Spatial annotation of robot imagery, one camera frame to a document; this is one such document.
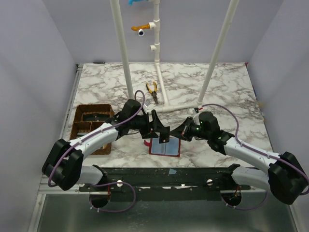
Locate blue hook on pipe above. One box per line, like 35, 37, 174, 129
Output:
128, 0, 148, 6

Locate red leather card holder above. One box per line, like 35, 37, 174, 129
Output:
143, 138, 181, 158

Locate purple cable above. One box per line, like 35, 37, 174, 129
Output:
47, 90, 152, 214
197, 103, 309, 210

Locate yellow handled pliers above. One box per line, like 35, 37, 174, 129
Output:
146, 81, 158, 105

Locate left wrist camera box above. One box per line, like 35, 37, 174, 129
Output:
144, 100, 152, 108

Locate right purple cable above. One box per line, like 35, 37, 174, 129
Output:
197, 103, 309, 210

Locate black chip card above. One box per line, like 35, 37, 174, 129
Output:
159, 126, 170, 144

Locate brown wicker basket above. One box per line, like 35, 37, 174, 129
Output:
70, 104, 114, 140

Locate aluminium frame rail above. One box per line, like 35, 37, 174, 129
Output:
38, 176, 83, 194

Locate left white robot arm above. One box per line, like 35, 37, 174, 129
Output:
42, 99, 170, 190

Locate white PVC pipe frame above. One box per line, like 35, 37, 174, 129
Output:
110, 0, 239, 113

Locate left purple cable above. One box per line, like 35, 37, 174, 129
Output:
47, 90, 152, 214

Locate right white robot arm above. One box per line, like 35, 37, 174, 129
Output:
170, 112, 309, 205

